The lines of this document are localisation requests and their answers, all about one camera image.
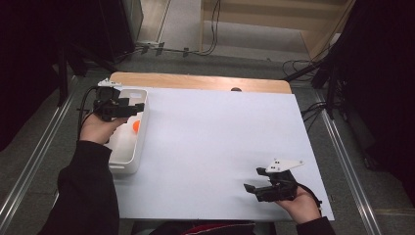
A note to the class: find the dark cabinet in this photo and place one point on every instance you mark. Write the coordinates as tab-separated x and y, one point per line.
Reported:
120	26

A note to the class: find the white board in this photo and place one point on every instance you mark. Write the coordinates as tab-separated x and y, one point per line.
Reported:
221	156

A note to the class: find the wooden table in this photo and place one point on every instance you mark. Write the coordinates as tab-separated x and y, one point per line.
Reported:
182	80

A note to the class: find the person's left hand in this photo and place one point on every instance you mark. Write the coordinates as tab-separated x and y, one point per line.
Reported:
96	129

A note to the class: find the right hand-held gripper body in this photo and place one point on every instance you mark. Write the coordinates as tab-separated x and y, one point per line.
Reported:
279	187

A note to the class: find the black stand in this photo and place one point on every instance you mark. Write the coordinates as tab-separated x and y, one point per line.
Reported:
330	88
62	75

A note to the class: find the white plastic bin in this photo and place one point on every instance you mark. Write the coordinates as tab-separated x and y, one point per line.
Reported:
129	147

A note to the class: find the person's dark clothing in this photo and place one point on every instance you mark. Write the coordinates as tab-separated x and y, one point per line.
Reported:
208	228

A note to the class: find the aluminium floor rail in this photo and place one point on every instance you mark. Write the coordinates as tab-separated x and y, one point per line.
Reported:
349	169
36	150

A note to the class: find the orange ball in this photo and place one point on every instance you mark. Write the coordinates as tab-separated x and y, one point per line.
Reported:
136	126

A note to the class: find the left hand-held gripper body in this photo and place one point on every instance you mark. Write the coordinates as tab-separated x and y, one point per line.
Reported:
109	104

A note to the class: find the person's right hand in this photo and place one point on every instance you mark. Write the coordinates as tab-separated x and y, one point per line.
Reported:
301	207

